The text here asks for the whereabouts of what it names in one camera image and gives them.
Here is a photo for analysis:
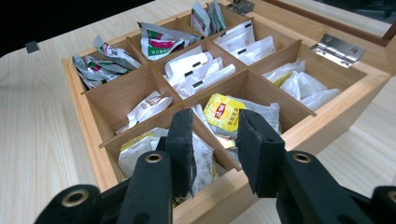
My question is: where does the white yellow tea packet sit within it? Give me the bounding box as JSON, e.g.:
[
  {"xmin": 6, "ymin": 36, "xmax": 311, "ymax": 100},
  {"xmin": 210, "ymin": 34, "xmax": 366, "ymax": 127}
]
[{"xmin": 117, "ymin": 126, "xmax": 217, "ymax": 198}]

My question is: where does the white crumpled tea bag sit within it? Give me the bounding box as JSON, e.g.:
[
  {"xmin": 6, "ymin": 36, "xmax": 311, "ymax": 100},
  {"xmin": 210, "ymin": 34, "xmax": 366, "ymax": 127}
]
[
  {"xmin": 279, "ymin": 71, "xmax": 343, "ymax": 112},
  {"xmin": 262, "ymin": 59, "xmax": 307, "ymax": 94}
]

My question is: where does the wooden tea box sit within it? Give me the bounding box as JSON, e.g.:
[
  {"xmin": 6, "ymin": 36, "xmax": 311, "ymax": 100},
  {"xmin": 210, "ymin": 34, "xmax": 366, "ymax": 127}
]
[{"xmin": 61, "ymin": 0, "xmax": 396, "ymax": 224}]

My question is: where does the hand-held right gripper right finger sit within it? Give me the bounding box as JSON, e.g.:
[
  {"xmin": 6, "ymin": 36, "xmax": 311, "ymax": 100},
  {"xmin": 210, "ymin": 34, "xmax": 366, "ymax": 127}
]
[{"xmin": 235, "ymin": 109, "xmax": 375, "ymax": 224}]

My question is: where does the grey tape piece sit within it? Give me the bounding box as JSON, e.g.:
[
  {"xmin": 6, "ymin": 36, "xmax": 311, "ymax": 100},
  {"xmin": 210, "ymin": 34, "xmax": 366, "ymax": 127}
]
[{"xmin": 24, "ymin": 40, "xmax": 41, "ymax": 54}]

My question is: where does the pile of white paper tea packets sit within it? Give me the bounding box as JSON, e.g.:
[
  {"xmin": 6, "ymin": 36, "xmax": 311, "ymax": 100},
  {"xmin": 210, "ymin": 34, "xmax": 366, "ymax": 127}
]
[{"xmin": 163, "ymin": 20, "xmax": 277, "ymax": 101}]

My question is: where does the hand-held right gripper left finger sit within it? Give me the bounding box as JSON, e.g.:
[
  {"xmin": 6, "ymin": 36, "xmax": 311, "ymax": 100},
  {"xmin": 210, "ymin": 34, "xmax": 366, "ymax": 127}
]
[{"xmin": 116, "ymin": 108, "xmax": 198, "ymax": 224}]

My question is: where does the silver metal box hinge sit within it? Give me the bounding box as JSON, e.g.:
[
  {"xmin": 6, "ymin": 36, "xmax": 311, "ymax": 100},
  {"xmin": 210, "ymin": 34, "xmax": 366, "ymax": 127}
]
[
  {"xmin": 310, "ymin": 33, "xmax": 367, "ymax": 69},
  {"xmin": 229, "ymin": 0, "xmax": 256, "ymax": 17}
]

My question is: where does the yellow label tea bag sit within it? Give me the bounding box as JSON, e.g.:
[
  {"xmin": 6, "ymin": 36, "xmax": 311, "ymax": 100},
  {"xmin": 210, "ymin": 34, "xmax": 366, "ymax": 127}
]
[{"xmin": 204, "ymin": 92, "xmax": 248, "ymax": 134}]

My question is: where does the pile of silver green tea packets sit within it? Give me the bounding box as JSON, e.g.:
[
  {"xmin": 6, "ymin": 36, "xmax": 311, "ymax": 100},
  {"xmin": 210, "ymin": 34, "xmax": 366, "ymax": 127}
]
[{"xmin": 72, "ymin": 0, "xmax": 228, "ymax": 91}]

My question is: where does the white brown print tea packet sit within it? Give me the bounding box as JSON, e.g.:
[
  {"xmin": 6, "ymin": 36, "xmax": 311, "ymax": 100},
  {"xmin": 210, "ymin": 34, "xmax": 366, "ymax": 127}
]
[{"xmin": 115, "ymin": 91, "xmax": 174, "ymax": 135}]

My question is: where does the grey paper tea bag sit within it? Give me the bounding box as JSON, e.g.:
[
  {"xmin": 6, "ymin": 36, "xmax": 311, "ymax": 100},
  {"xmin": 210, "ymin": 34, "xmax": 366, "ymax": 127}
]
[{"xmin": 232, "ymin": 95, "xmax": 282, "ymax": 135}]

